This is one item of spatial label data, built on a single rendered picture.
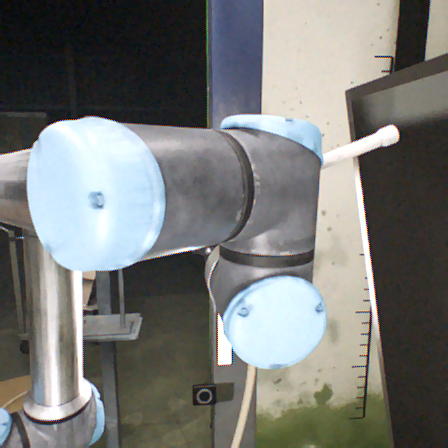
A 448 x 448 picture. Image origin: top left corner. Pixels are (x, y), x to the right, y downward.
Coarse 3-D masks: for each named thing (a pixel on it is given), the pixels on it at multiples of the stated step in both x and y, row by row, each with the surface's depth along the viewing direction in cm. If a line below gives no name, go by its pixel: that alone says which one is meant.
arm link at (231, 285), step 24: (216, 264) 42; (240, 264) 32; (312, 264) 34; (216, 288) 38; (240, 288) 32; (264, 288) 30; (288, 288) 31; (312, 288) 32; (240, 312) 31; (264, 312) 31; (288, 312) 31; (312, 312) 32; (240, 336) 31; (264, 336) 32; (288, 336) 32; (312, 336) 32; (264, 360) 32; (288, 360) 33
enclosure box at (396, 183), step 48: (384, 96) 90; (432, 96) 92; (432, 144) 94; (384, 192) 95; (432, 192) 97; (384, 240) 97; (432, 240) 99; (384, 288) 100; (432, 288) 102; (384, 336) 103; (432, 336) 105; (384, 384) 104; (432, 384) 109; (432, 432) 112
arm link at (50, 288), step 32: (32, 256) 75; (32, 288) 77; (64, 288) 78; (32, 320) 80; (64, 320) 80; (32, 352) 82; (64, 352) 83; (32, 384) 86; (64, 384) 85; (32, 416) 85; (64, 416) 85; (96, 416) 93
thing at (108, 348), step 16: (96, 272) 163; (96, 288) 165; (112, 288) 170; (112, 304) 170; (112, 352) 171; (112, 368) 173; (112, 384) 174; (112, 400) 176; (112, 416) 177; (112, 432) 179
